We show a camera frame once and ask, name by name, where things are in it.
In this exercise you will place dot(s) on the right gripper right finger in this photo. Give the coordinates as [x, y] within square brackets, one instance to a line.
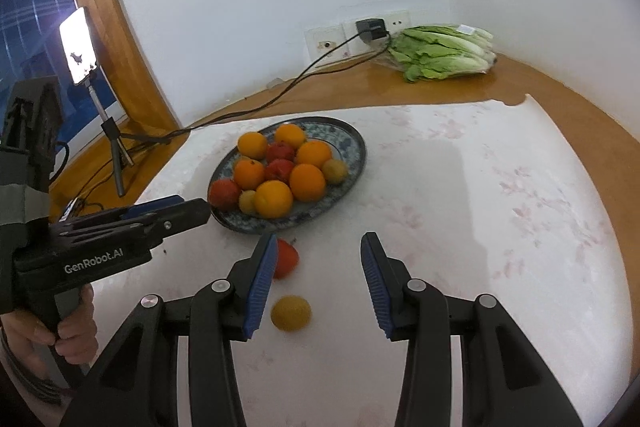
[505, 380]

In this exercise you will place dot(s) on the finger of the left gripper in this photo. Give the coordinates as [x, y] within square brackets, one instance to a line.
[147, 233]
[124, 215]

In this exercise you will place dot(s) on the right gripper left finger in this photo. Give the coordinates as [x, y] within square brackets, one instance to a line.
[134, 380]

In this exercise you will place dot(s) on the red apple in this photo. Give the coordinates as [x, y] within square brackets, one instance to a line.
[280, 150]
[279, 170]
[224, 194]
[288, 259]

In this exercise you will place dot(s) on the large orange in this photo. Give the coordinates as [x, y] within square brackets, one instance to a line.
[253, 145]

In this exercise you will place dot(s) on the brown pear front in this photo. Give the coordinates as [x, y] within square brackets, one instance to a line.
[291, 313]

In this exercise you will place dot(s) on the brown pear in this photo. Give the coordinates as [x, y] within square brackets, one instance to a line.
[291, 313]
[246, 203]

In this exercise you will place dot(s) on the brown pear hidden back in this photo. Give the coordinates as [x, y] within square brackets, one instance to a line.
[335, 171]

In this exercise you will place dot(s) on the person's left hand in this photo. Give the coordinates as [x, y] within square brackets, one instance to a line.
[75, 338]

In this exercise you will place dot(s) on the black phone tripod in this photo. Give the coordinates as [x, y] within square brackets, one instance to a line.
[119, 152]

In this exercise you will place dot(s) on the lit smartphone on tripod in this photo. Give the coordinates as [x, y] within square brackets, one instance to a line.
[78, 46]

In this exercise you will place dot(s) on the pink floral tablecloth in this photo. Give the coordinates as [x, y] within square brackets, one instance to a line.
[474, 198]

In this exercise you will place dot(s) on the blue white porcelain plate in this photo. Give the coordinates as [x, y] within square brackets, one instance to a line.
[347, 145]

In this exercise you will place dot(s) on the black power adapter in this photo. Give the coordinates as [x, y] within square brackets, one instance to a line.
[371, 29]

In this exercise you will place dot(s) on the bagged green lettuce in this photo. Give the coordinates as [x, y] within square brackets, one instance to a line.
[440, 52]

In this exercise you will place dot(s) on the white wall socket plate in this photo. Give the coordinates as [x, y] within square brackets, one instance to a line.
[326, 45]

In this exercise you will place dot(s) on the white wall outlet plate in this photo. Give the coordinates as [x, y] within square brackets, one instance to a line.
[395, 21]

